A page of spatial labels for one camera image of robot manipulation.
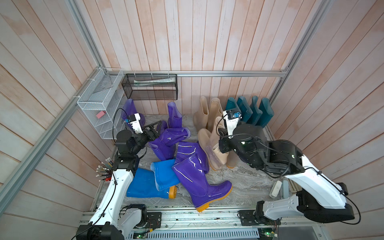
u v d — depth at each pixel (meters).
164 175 0.75
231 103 0.93
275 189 0.80
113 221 0.40
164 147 0.90
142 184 0.84
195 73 0.95
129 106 0.90
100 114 0.82
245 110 0.88
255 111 0.86
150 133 0.63
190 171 0.76
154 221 0.73
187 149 0.86
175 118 0.84
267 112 0.88
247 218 0.75
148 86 1.04
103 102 0.69
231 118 0.44
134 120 0.62
